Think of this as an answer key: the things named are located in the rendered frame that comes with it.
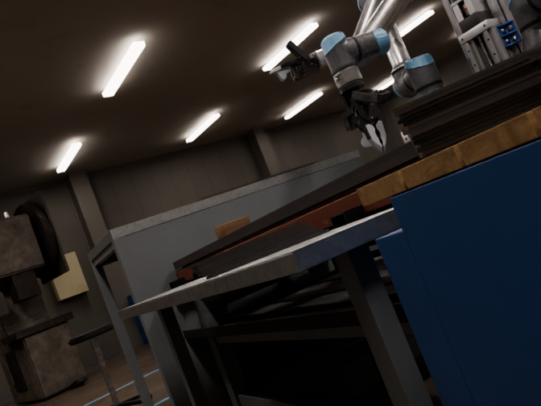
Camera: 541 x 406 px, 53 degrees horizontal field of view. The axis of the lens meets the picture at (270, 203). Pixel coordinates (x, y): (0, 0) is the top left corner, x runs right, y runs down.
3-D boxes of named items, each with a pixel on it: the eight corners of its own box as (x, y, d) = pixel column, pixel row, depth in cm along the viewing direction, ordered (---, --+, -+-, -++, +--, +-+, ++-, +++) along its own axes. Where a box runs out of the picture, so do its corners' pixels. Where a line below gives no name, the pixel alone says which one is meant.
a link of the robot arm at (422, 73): (421, 85, 220) (408, 55, 221) (409, 96, 233) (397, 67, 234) (447, 76, 222) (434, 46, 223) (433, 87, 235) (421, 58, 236)
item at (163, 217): (113, 239, 212) (109, 229, 212) (89, 262, 264) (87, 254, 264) (361, 156, 276) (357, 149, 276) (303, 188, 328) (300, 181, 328)
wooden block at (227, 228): (227, 238, 186) (221, 224, 186) (218, 242, 191) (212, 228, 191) (253, 228, 194) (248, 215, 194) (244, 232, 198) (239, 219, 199)
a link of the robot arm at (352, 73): (362, 64, 154) (340, 68, 150) (369, 78, 154) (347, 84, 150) (348, 76, 161) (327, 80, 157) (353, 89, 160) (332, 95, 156)
